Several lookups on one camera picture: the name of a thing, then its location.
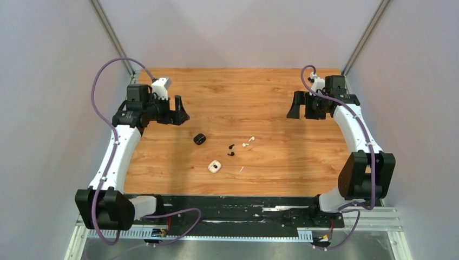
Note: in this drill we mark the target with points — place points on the black earbud charging case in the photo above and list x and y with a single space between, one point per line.
199 139

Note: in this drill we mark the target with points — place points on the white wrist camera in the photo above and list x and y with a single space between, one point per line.
316 81
160 87

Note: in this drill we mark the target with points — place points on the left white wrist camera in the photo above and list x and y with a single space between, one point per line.
160 87

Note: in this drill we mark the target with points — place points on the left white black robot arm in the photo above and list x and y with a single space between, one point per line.
103 204

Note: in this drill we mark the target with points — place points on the right aluminium frame post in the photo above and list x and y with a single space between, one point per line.
367 33

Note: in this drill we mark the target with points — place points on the left aluminium frame post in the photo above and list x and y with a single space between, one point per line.
105 22

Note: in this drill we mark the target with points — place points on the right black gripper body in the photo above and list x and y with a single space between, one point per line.
314 106

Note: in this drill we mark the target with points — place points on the aluminium frame post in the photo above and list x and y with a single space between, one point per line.
367 33
105 22

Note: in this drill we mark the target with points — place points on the white earbud charging case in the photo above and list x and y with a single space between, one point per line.
215 166

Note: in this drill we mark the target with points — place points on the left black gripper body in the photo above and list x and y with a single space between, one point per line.
165 116

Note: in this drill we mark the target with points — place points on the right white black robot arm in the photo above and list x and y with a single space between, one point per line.
366 176

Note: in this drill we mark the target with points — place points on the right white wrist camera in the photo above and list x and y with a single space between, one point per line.
316 81

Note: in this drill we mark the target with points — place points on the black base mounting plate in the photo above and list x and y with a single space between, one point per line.
239 216

